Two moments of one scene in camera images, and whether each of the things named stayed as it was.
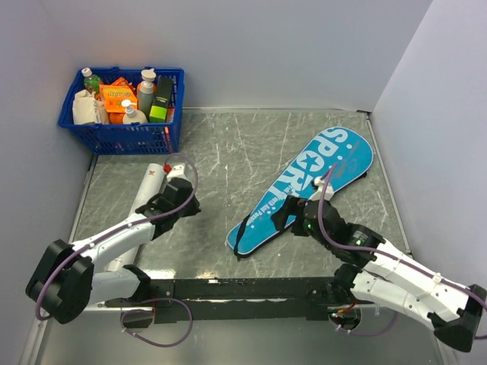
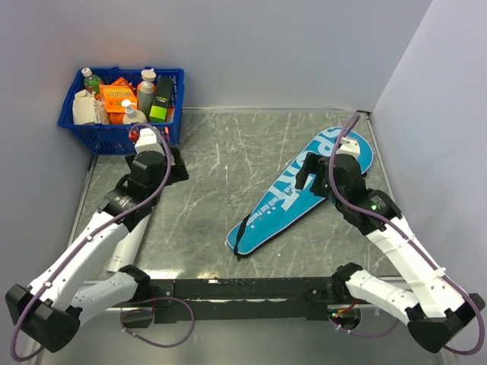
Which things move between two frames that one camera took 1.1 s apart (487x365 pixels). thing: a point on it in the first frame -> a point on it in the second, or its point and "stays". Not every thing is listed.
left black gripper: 193,208 -> 177,170
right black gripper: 291,205 -> 313,163
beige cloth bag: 87,110 stays
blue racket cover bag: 332,159 stays
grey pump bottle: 145,91 stays
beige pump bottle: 132,115 stays
